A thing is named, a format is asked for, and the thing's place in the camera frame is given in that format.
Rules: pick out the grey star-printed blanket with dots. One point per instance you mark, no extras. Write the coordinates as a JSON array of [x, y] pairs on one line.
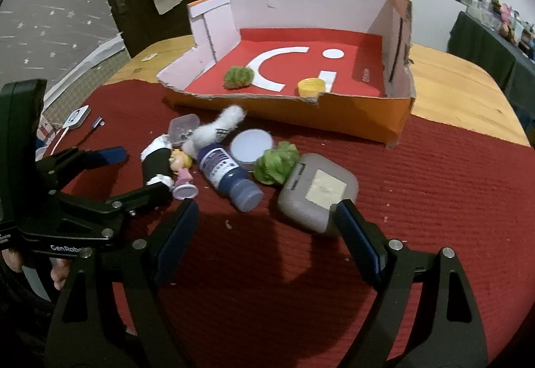
[[54, 25]]

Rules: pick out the white square charger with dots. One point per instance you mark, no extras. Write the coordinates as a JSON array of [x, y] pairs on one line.
[[77, 118]]

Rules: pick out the cluster of small figurines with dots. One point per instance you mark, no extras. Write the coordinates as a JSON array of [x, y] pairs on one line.
[[505, 19]]

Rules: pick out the dark green side table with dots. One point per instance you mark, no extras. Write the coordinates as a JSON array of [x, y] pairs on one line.
[[480, 46]]

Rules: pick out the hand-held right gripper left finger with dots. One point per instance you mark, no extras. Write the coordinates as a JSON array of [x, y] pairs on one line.
[[179, 236]]

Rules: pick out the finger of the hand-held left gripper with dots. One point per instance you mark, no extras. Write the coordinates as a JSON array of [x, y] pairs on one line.
[[104, 155], [142, 196]]

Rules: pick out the red ribbed table mat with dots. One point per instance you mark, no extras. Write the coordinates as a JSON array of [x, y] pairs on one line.
[[439, 205]]

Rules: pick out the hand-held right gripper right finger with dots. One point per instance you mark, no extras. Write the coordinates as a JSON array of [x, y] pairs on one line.
[[355, 236]]

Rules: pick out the grey plastic case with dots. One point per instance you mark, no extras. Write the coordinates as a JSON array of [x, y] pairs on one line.
[[309, 192]]

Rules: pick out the dark blue paint bottle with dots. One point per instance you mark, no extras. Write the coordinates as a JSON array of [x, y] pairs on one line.
[[221, 169]]

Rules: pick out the green fuzzy ball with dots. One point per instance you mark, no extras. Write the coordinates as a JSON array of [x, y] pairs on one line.
[[273, 165], [238, 78]]

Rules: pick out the small beige label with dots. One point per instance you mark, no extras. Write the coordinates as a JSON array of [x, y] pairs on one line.
[[149, 56]]

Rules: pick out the white cotton fluff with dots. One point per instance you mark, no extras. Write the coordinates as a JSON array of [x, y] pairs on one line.
[[223, 121]]

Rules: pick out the black and white plush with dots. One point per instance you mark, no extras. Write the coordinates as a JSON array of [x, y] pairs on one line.
[[154, 163]]

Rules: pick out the blonde doll figure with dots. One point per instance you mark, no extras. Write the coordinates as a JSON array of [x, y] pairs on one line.
[[182, 167]]

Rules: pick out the orange cardboard box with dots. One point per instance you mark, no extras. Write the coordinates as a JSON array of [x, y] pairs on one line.
[[359, 117]]

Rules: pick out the blue and red packet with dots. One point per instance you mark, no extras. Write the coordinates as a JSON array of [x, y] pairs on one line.
[[44, 134]]

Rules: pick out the yellow bottle cap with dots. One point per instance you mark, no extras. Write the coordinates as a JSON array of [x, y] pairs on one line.
[[311, 87]]

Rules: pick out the person's left hand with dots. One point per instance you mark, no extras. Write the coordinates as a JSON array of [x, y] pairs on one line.
[[58, 275]]

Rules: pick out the small clear plastic container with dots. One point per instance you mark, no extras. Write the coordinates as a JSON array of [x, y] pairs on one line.
[[182, 127]]

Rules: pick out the white round lid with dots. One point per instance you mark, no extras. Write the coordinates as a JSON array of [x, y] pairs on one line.
[[250, 144]]

